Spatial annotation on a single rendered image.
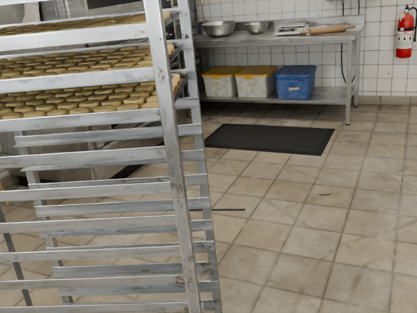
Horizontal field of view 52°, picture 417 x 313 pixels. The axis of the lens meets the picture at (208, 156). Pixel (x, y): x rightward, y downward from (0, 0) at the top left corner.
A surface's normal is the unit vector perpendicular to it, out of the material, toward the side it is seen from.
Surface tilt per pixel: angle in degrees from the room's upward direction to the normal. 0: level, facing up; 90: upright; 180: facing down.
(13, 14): 90
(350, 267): 0
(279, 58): 90
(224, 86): 93
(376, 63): 90
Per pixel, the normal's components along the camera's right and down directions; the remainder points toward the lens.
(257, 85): -0.41, 0.44
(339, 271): -0.10, -0.92
